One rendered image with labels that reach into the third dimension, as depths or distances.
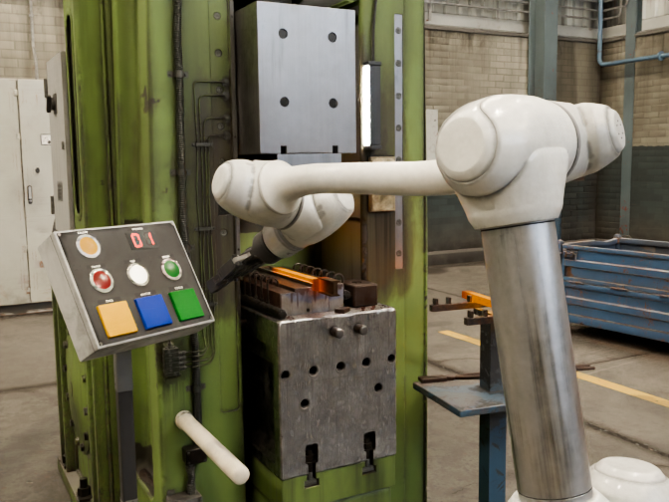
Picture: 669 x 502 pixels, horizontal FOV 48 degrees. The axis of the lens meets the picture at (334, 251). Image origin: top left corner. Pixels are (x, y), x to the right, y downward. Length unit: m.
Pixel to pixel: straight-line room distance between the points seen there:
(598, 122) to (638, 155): 9.91
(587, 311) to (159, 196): 4.32
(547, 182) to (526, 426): 0.32
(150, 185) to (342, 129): 0.56
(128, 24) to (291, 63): 0.62
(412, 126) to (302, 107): 0.49
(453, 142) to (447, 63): 8.85
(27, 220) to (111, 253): 5.50
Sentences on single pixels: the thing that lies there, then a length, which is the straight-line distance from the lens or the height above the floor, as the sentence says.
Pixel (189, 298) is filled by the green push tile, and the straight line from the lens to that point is 1.85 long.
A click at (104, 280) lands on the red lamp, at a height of 1.09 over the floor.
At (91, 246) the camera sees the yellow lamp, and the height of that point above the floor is 1.16.
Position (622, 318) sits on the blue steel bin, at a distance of 5.77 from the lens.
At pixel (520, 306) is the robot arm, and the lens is 1.03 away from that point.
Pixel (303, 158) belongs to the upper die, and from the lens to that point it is 2.11.
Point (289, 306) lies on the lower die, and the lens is 2.12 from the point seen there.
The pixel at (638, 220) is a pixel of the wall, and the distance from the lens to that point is 11.06.
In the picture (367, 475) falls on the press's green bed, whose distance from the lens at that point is 2.33.
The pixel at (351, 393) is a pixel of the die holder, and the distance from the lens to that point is 2.21.
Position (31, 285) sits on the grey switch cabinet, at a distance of 7.35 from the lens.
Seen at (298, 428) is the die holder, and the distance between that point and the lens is 2.16.
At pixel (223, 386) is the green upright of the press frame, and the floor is 0.70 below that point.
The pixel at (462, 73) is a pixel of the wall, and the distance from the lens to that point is 9.96.
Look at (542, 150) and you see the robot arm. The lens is 1.02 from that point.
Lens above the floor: 1.34
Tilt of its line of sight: 7 degrees down
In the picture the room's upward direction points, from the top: 1 degrees counter-clockwise
